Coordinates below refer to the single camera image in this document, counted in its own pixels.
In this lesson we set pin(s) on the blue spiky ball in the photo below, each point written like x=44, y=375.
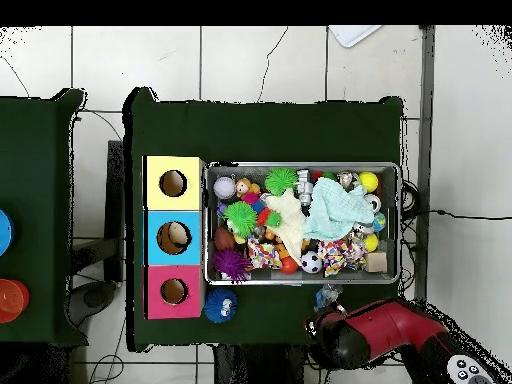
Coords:
x=216, y=306

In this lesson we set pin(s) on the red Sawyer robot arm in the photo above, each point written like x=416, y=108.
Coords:
x=384, y=328

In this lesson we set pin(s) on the silver mesh bin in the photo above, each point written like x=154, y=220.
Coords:
x=264, y=275

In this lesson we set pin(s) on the wooden box with three holes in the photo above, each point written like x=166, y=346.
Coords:
x=188, y=248

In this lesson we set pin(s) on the large green spiky ball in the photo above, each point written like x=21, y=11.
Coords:
x=240, y=218

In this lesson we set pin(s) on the cream cloth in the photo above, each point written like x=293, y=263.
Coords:
x=290, y=224

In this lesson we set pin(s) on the white baseball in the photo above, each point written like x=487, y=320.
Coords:
x=224, y=187

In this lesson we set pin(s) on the silver toy robot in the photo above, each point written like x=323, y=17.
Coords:
x=304, y=188

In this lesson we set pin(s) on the purple spiky ball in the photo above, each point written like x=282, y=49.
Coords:
x=230, y=262

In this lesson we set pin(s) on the small soccer ball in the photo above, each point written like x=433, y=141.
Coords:
x=311, y=262

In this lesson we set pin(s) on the mint green cloth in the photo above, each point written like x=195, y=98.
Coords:
x=336, y=212

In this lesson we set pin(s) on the dark green tablecloth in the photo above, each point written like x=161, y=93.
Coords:
x=36, y=160
x=260, y=132

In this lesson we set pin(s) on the yellow ball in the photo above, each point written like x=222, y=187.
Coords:
x=368, y=181

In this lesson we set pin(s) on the wooden cube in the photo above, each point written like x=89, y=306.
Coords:
x=376, y=262

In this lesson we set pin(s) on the white tray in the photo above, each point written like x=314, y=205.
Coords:
x=352, y=34

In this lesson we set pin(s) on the red plastic cup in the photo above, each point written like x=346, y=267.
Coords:
x=26, y=296

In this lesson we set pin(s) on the blue round disc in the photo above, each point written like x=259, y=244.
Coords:
x=4, y=232

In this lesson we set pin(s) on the orange plastic cup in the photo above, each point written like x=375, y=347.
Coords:
x=10, y=298

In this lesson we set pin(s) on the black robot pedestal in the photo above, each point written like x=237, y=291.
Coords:
x=256, y=368

